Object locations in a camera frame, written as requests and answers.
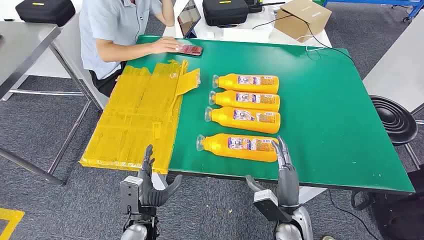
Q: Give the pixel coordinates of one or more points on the blue metal rack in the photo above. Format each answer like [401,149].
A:
[371,2]

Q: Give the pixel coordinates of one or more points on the green table mat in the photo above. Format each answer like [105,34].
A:
[314,116]

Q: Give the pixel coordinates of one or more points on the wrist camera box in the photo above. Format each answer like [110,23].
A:
[270,207]
[130,195]

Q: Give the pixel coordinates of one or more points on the cardboard box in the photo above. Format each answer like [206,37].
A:
[298,20]

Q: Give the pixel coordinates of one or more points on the person's right hand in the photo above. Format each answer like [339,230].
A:
[165,44]

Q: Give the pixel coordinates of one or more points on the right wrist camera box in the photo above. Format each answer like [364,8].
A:
[270,207]

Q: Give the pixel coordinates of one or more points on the orange detergent bottle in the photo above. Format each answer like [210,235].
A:
[218,147]
[225,118]
[228,98]
[228,82]

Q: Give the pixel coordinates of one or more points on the steel table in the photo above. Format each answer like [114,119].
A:
[23,43]

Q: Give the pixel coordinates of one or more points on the person's right forearm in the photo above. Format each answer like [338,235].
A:
[126,51]

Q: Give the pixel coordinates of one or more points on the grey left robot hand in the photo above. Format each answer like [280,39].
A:
[147,195]

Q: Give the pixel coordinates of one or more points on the white table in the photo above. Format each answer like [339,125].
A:
[261,20]

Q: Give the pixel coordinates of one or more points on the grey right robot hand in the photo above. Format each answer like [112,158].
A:
[288,185]

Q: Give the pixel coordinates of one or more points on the person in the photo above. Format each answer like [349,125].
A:
[109,26]

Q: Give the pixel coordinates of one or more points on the black bag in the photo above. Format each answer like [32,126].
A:
[404,212]

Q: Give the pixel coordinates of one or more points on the person's left forearm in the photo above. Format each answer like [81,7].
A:
[165,13]

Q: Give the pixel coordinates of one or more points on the smartphone with red case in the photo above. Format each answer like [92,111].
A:
[192,50]

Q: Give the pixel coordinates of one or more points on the black tablet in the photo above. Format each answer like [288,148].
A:
[188,16]

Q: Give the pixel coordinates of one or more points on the light grey table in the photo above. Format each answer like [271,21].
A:
[69,43]

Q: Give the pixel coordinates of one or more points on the yellow taped cardboard sheet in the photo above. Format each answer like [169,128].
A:
[132,112]

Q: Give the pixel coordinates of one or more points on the small white charger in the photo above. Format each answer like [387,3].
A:
[210,34]

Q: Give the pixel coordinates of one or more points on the black carry case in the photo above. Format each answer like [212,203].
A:
[225,13]
[46,11]

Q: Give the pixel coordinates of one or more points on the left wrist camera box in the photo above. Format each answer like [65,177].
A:
[130,195]

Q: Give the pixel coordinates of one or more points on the black round stool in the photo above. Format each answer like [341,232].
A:
[394,119]

